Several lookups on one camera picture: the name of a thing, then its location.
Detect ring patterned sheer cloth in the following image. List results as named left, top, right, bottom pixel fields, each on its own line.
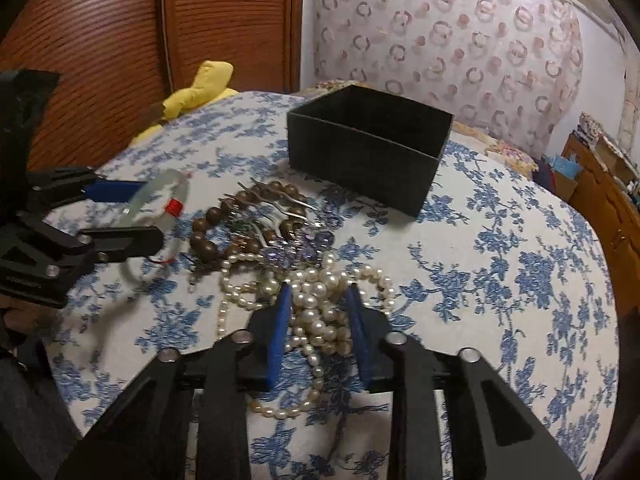
left=312, top=0, right=586, bottom=158

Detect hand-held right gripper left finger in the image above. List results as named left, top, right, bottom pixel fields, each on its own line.
left=55, top=284, right=293, bottom=480

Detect yellow plush toy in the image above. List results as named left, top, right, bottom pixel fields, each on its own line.
left=131, top=60, right=241, bottom=146

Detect silver hair clips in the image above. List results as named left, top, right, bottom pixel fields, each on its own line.
left=220, top=192, right=311, bottom=233

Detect black box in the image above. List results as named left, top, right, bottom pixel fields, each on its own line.
left=286, top=84, right=455, bottom=218

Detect green bead jewelry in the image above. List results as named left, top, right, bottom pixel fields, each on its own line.
left=227, top=217, right=256, bottom=242

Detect blue bag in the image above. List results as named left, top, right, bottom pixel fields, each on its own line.
left=542, top=152, right=581, bottom=196

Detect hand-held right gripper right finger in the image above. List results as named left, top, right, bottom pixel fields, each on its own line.
left=344, top=282, right=583, bottom=480

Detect blue floral blanket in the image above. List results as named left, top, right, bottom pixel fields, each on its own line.
left=42, top=90, right=621, bottom=480

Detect wooden louvred wardrobe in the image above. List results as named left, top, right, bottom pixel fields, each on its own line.
left=0, top=0, right=306, bottom=171

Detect purple crystal bracelet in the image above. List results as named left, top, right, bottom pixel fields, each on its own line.
left=260, top=230, right=336, bottom=267

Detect wooden bead hairpin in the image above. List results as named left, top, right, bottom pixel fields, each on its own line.
left=247, top=178, right=321, bottom=211

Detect wooden cabinet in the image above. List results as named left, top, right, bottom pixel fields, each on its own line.
left=560, top=130, right=640, bottom=271

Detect translucent bangle with red thread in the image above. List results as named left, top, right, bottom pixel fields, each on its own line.
left=117, top=170, right=192, bottom=286

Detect white pearl necklace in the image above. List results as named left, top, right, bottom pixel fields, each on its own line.
left=215, top=252, right=408, bottom=418

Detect dark grey cloth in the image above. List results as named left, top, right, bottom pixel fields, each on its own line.
left=0, top=345, right=83, bottom=480

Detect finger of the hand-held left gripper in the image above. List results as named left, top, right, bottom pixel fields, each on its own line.
left=29, top=166, right=148, bottom=211
left=0, top=212, right=165, bottom=309

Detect brown wooden bead bracelet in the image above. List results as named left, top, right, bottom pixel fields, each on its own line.
left=189, top=199, right=241, bottom=271

